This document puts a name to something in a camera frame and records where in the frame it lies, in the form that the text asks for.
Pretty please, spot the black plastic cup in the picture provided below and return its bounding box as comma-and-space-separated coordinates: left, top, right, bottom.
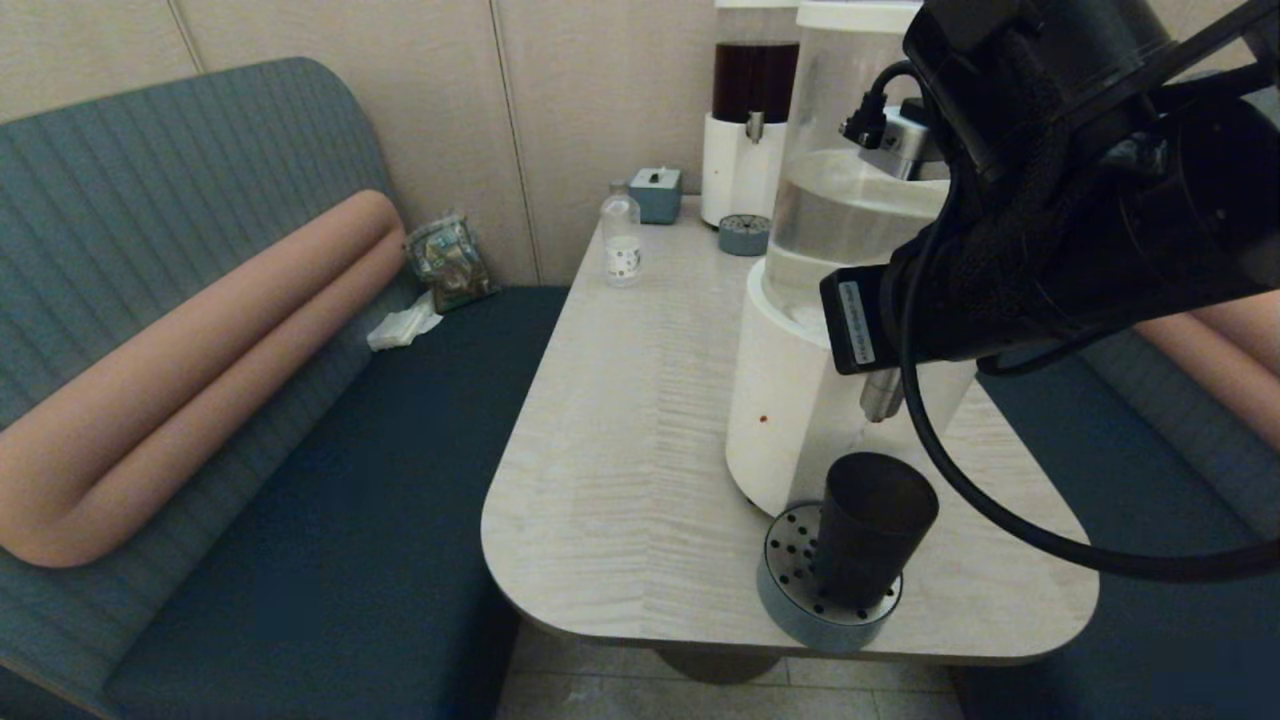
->
815, 452, 941, 609

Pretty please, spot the large steel dispenser tap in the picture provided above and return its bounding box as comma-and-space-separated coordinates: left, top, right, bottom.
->
860, 368, 907, 424

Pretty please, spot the large clear water dispenser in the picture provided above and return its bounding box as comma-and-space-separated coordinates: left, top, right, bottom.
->
724, 0, 986, 521

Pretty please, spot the small blue drip tray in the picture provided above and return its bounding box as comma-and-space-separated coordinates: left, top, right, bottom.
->
717, 213, 772, 257

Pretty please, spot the small dark drink dispenser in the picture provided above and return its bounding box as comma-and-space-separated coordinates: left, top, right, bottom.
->
699, 0, 801, 229

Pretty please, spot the round metal drip tray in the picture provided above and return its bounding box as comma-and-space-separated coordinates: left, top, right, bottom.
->
757, 502, 904, 654

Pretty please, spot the blue-grey tissue box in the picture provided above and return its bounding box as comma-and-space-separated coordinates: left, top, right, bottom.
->
629, 166, 683, 225

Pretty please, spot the large white dispenser lid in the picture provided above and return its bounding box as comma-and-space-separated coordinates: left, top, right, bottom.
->
797, 0, 926, 34

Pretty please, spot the clear plastic bottle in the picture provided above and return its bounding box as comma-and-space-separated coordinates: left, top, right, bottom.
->
599, 180, 642, 288

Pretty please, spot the teal upholstered bench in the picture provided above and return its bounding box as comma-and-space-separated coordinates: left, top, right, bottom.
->
0, 56, 571, 720
950, 330, 1280, 720

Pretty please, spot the printed snack bag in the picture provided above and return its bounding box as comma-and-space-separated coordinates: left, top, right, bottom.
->
403, 210, 498, 314

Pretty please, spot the white crumpled tissue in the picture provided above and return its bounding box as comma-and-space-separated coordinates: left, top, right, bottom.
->
365, 290, 444, 352

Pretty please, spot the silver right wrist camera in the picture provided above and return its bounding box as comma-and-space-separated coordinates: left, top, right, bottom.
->
858, 100, 951, 182

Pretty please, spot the black right camera cable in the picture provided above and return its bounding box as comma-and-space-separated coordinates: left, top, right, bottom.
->
840, 60, 1280, 584

